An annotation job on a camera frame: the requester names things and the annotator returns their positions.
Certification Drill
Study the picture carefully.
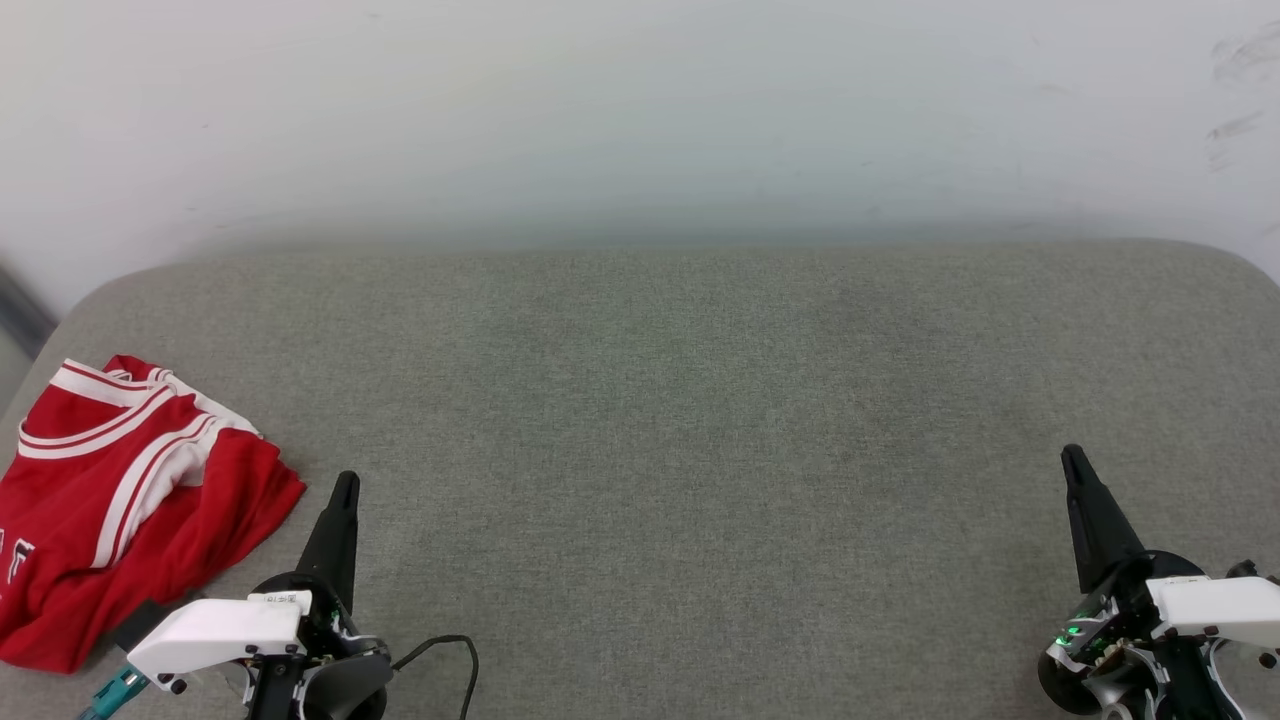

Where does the red Bulls basketball jersey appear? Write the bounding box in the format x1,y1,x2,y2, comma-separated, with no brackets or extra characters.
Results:
0,355,307,674

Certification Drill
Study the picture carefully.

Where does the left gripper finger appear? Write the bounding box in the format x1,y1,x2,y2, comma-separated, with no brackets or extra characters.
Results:
295,470,361,613

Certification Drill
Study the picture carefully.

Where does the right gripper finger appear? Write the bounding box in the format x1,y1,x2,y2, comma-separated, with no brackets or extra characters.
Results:
1060,444,1151,596

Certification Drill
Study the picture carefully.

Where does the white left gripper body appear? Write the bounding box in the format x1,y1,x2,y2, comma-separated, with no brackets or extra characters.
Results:
127,570,393,720

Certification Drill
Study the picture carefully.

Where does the thin black cable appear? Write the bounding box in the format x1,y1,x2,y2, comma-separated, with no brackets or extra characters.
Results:
390,635,481,720

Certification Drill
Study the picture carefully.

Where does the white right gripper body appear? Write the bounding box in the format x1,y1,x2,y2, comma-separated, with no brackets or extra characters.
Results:
1100,550,1280,651

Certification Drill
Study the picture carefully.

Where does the black cable with teal connector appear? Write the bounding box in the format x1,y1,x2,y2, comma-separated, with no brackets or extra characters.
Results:
78,665,151,720

